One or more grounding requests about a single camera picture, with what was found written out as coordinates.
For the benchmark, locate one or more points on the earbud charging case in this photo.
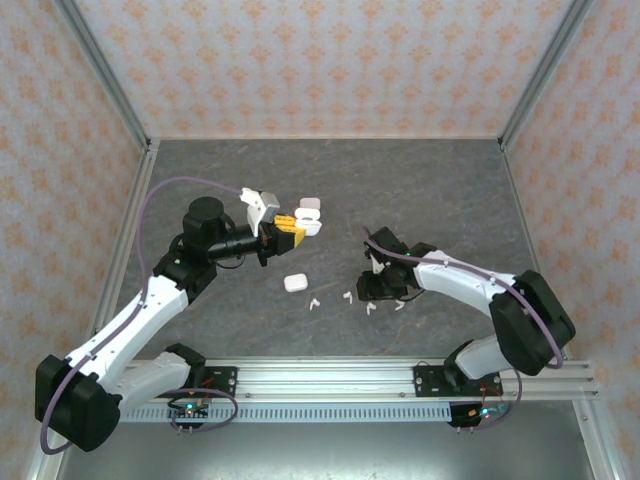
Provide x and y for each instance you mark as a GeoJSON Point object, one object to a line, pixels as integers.
{"type": "Point", "coordinates": [295, 282]}
{"type": "Point", "coordinates": [311, 227]}
{"type": "Point", "coordinates": [310, 202]}

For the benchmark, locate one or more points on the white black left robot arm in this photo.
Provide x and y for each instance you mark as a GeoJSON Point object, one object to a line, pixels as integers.
{"type": "Point", "coordinates": [135, 320]}

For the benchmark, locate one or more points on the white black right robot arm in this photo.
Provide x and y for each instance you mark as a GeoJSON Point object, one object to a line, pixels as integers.
{"type": "Point", "coordinates": [460, 280]}

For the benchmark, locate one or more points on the black mounting plate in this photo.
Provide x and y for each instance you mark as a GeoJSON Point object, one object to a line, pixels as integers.
{"type": "Point", "coordinates": [222, 382]}
{"type": "Point", "coordinates": [430, 382]}

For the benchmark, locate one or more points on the small controller board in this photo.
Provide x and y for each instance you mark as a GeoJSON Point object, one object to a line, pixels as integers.
{"type": "Point", "coordinates": [189, 411]}
{"type": "Point", "coordinates": [482, 413]}

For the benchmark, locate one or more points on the aluminium side rail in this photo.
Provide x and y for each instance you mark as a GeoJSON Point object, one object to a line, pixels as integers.
{"type": "Point", "coordinates": [134, 210]}
{"type": "Point", "coordinates": [521, 200]}

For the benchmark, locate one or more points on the thin aluminium wall rail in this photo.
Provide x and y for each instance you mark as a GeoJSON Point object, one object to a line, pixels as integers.
{"type": "Point", "coordinates": [325, 136]}

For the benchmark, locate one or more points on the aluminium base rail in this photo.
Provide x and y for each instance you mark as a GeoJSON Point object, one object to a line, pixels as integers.
{"type": "Point", "coordinates": [325, 382]}

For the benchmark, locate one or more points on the aluminium corner post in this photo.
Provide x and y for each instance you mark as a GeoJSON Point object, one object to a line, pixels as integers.
{"type": "Point", "coordinates": [542, 70]}
{"type": "Point", "coordinates": [104, 70]}

